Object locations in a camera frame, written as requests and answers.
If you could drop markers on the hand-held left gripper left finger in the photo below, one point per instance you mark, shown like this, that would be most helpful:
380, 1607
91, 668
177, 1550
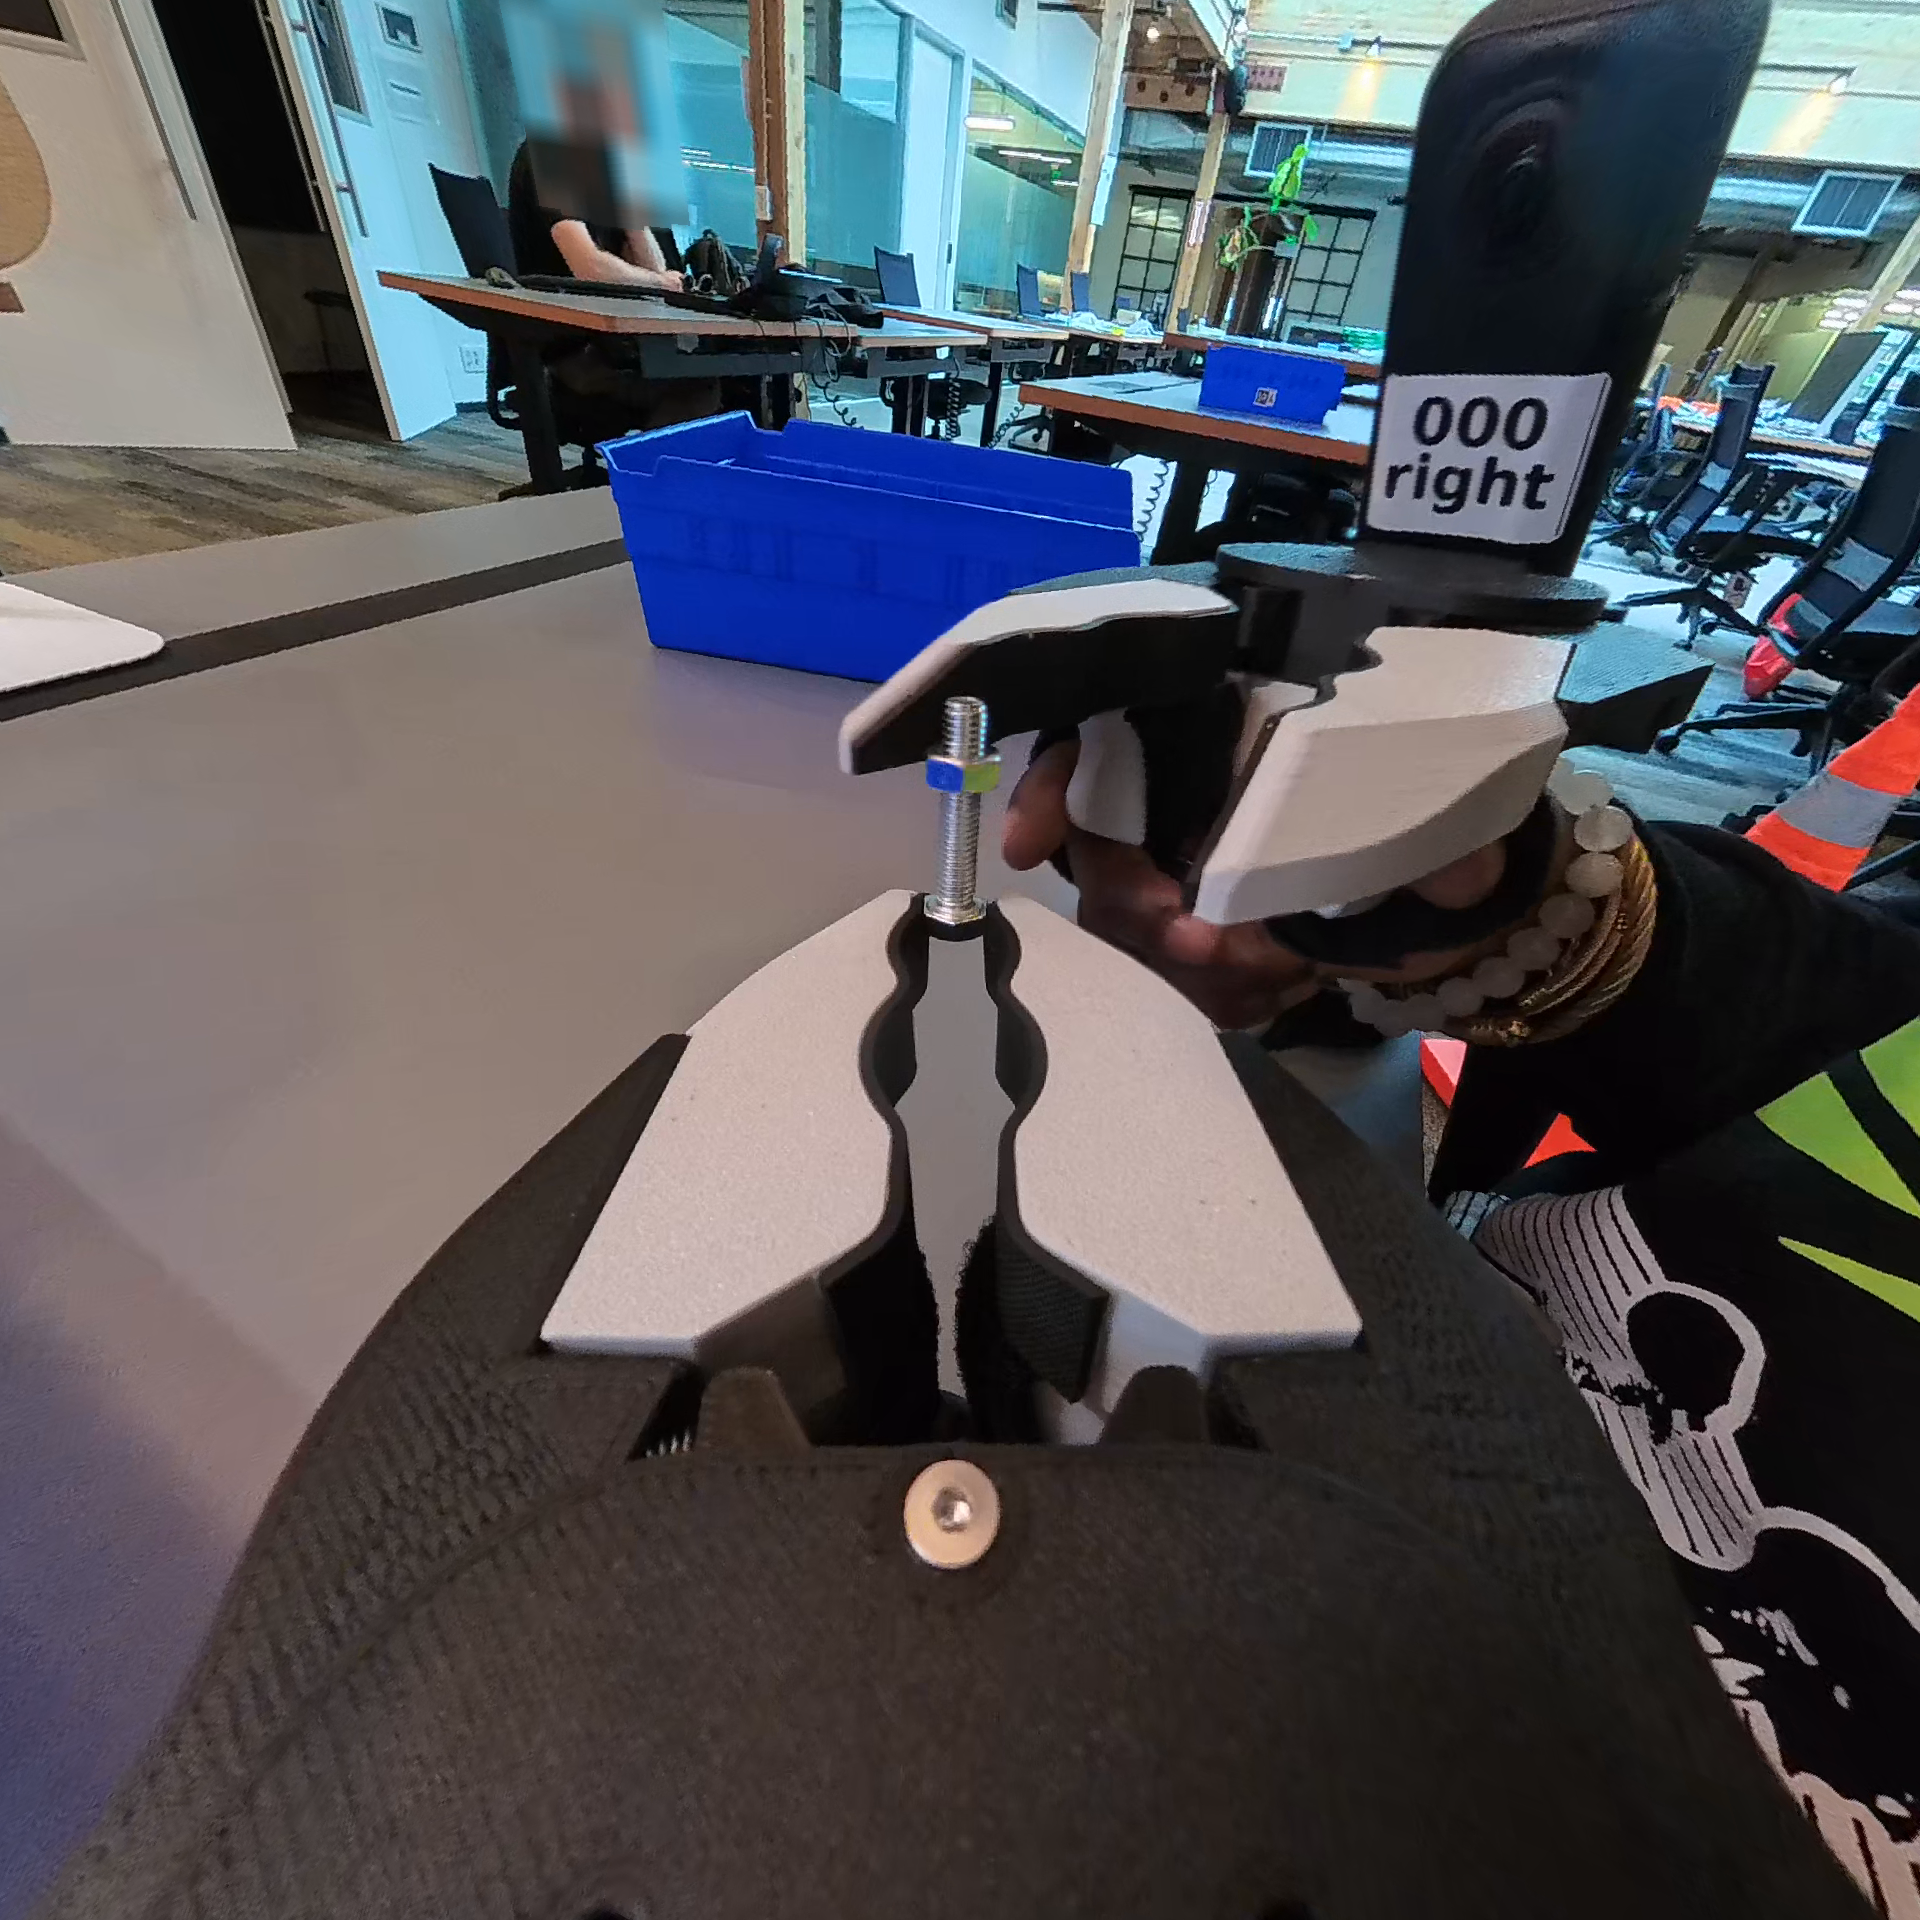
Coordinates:
736, 1181

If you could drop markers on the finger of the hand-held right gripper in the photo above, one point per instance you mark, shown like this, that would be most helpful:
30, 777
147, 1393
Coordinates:
1040, 638
1398, 768

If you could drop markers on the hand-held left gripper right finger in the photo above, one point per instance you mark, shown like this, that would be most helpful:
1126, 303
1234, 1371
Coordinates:
1166, 1181

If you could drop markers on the small silver hex nut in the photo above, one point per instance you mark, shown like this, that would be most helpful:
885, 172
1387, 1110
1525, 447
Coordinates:
964, 773

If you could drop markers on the long thin silver bolt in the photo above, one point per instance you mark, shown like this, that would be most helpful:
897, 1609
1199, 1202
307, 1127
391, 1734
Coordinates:
956, 856

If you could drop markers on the person's right forearm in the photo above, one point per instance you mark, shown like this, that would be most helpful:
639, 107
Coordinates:
1722, 1010

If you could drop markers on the blue plastic bin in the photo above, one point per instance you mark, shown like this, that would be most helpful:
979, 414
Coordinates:
779, 576
1275, 381

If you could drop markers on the wooden office desk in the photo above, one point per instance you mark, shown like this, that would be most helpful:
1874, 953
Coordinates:
1166, 404
595, 308

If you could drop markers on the small red object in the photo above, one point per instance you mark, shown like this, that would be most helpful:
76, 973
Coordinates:
1443, 1067

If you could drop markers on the green plant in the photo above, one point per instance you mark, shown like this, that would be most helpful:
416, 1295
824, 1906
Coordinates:
1267, 201

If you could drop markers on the orange traffic cone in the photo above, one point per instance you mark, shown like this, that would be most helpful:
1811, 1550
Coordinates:
1846, 812

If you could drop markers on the wooden pillar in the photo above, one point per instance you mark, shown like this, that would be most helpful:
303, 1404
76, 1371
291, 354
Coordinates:
770, 134

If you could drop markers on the black printed shirt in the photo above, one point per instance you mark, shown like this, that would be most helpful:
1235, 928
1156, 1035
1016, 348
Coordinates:
1772, 1477

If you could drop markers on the white sign stand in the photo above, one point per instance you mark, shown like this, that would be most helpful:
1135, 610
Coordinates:
65, 638

